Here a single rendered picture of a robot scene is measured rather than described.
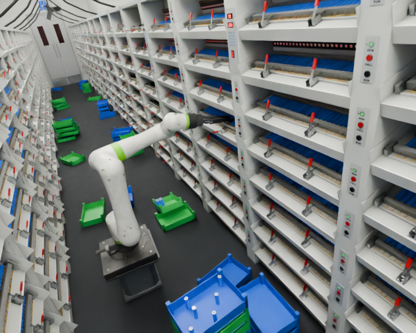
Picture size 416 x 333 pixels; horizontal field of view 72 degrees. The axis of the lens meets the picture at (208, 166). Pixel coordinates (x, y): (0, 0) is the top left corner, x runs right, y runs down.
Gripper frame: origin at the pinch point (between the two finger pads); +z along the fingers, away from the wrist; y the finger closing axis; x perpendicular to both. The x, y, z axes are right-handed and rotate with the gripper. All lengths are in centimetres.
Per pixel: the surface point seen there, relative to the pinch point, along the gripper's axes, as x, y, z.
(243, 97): -18.8, -31.8, -9.4
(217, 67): -30.9, -5.6, -10.6
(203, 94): -12.0, 19.1, -5.6
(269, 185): 24, -48, 1
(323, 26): -49, -79, -16
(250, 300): 85, -63, -13
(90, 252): 117, 52, -84
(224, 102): -11.9, -7.7, -5.9
